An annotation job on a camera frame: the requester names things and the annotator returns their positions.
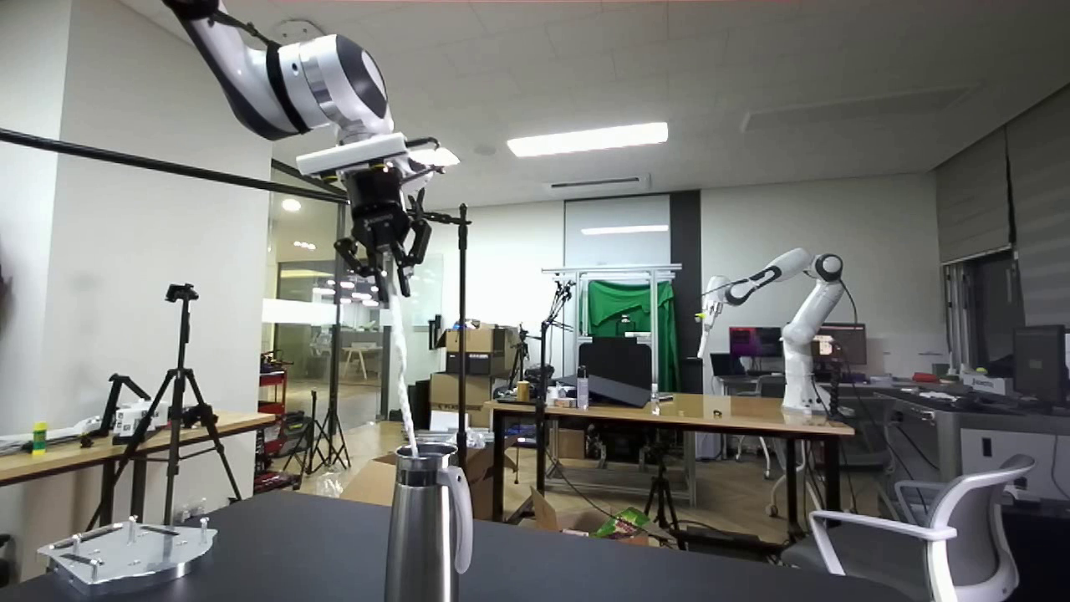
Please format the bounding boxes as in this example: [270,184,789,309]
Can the black vertical stand pole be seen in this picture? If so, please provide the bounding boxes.
[451,202,476,471]

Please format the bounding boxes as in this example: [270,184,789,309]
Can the red cart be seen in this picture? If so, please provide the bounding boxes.
[257,351,294,495]

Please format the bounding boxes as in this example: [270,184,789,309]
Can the black camera tripod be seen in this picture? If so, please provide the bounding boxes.
[84,281,248,529]

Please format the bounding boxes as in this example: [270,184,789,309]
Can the glass door partition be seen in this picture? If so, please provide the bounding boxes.
[265,165,395,447]

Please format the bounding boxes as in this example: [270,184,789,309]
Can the grey window blinds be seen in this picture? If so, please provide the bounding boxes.
[935,83,1070,332]

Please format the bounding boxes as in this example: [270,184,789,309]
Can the closed cardboard box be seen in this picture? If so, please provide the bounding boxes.
[442,320,499,359]
[428,373,494,414]

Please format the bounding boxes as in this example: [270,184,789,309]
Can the white metal frame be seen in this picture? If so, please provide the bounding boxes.
[539,262,686,405]

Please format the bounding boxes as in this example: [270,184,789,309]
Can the black stand with white head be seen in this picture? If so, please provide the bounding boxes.
[535,279,581,500]

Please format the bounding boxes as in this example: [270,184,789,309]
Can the black horizontal rod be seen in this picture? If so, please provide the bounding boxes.
[0,125,472,225]

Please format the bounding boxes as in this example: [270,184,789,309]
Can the ceiling air vent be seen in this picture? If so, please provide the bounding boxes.
[547,172,648,194]

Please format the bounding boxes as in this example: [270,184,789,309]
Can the wooden table with black legs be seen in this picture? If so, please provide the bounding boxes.
[484,393,862,549]

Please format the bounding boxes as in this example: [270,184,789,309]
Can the green cloth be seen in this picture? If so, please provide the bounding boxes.
[585,279,682,393]

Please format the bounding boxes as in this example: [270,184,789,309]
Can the green item on floor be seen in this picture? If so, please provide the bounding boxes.
[585,505,664,544]

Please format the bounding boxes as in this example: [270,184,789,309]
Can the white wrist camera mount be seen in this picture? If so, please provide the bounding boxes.
[293,131,413,181]

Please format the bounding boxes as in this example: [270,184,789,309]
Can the white mesh office chair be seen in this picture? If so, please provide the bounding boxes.
[803,461,1036,602]

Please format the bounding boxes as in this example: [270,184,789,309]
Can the monitor with pink screen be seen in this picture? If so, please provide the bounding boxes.
[725,326,785,364]

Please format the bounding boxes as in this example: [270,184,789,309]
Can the clear acrylic plate with screws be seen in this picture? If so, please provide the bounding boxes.
[34,516,220,592]

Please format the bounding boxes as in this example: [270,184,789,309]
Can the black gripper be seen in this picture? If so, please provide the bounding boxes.
[335,165,436,303]

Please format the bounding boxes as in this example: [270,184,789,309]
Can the black computer monitor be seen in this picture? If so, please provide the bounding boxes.
[1009,320,1070,407]

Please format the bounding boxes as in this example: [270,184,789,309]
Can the stainless steel flask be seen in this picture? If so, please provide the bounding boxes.
[382,447,479,602]

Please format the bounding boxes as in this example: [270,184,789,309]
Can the small black tripod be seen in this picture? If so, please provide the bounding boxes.
[641,458,686,549]

